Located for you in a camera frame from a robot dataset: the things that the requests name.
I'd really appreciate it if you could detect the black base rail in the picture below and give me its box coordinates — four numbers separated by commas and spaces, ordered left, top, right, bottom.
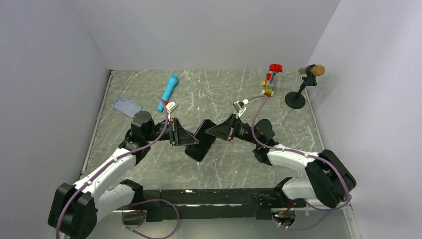
120, 188, 306, 222

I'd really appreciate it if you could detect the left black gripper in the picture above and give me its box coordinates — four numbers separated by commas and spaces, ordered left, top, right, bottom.
144, 117, 199, 146

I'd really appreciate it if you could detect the aluminium frame rail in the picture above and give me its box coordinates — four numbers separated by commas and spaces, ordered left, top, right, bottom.
303, 194, 352, 212

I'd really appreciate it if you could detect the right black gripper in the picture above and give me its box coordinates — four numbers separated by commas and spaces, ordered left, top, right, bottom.
205, 114, 261, 146

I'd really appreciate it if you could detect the blue toy microphone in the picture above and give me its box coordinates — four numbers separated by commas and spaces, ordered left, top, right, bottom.
157, 74, 178, 112

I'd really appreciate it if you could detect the colourful toy brick stack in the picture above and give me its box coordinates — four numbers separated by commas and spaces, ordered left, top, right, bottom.
261, 64, 283, 97

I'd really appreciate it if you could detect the lilac phone case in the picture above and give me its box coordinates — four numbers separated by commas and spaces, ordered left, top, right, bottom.
112, 96, 142, 118

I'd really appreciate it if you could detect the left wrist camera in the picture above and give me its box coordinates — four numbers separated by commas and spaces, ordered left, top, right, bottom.
165, 101, 178, 114

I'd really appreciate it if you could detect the black smartphone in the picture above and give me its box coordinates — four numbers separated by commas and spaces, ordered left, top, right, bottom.
184, 119, 216, 162

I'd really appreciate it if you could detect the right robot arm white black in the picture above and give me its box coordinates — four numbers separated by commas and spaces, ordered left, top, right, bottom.
205, 114, 357, 209

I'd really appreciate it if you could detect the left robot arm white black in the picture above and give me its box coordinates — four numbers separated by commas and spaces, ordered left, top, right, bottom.
48, 111, 199, 239

